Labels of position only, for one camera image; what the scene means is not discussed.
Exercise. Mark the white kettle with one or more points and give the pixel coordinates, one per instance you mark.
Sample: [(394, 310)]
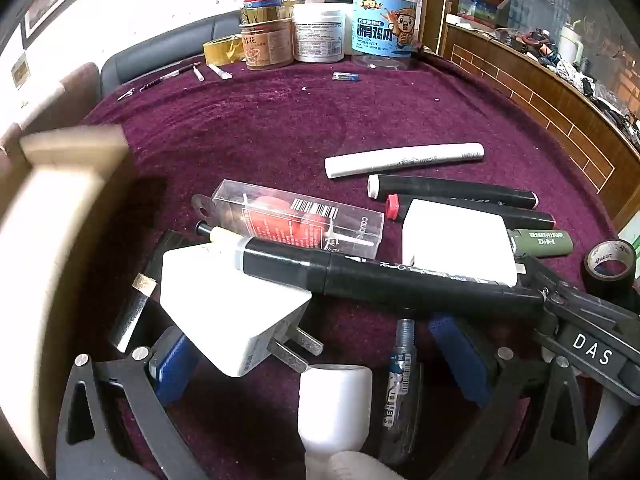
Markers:
[(570, 45)]

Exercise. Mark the blue pen refill tube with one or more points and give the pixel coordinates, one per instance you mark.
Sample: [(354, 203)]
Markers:
[(400, 385)]

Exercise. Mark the white chalk stick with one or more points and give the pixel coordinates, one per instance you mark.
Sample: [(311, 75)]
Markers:
[(199, 74), (220, 71)]

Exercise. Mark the black tape roll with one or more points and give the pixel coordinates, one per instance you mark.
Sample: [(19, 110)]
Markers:
[(595, 270)]

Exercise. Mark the framed wall picture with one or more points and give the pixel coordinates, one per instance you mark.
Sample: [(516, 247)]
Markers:
[(55, 0)]

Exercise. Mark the black marker with white cap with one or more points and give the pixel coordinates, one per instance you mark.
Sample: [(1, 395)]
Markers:
[(450, 191)]

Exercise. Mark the white jar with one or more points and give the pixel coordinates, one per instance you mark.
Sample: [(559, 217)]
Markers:
[(320, 35)]

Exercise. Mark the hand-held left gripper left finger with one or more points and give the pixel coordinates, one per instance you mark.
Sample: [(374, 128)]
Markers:
[(172, 365)]

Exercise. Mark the brown chair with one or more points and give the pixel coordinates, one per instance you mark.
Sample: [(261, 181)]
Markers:
[(75, 90)]

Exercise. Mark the thin black pen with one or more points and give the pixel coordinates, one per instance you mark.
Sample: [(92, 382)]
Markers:
[(170, 76)]

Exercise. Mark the clear jar with blue label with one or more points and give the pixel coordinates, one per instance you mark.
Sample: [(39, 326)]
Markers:
[(382, 30)]

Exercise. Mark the cardboard tray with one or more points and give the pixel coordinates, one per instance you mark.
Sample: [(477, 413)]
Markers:
[(50, 220)]

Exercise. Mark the metal clip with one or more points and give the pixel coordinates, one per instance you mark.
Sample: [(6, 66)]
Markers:
[(126, 94)]

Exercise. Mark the wooden cabinet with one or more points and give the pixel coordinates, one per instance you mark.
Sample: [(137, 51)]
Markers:
[(525, 90)]

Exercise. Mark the black leather sofa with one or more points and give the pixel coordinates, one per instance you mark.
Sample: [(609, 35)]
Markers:
[(150, 60)]

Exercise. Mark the white charger with plug prongs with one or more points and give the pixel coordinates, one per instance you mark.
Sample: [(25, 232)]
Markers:
[(225, 300)]

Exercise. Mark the black marker with red cap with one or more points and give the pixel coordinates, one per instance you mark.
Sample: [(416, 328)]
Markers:
[(535, 220)]

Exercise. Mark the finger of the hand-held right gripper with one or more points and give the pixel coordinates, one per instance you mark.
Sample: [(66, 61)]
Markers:
[(542, 275), (546, 330)]

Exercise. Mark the yellow tape roll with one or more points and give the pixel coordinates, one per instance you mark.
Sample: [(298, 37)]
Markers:
[(212, 52)]

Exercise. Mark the black lighter with gold top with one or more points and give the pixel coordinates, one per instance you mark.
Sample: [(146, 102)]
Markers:
[(131, 315)]

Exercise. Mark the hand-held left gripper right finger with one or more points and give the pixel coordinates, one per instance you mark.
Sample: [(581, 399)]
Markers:
[(465, 355)]

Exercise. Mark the white square charger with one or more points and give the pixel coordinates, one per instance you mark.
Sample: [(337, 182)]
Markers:
[(457, 240)]

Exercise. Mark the clear plastic box red contents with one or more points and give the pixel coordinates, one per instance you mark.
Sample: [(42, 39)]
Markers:
[(280, 210)]

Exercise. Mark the white bottle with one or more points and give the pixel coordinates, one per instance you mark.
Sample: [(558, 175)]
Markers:
[(335, 405)]

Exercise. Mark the purple velvet tablecloth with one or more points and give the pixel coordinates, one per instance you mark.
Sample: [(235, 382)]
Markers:
[(260, 125)]

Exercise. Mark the brown jar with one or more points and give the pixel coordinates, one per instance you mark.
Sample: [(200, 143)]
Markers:
[(265, 45)]

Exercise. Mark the black marker with grey end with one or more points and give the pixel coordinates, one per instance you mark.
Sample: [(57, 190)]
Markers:
[(400, 280)]

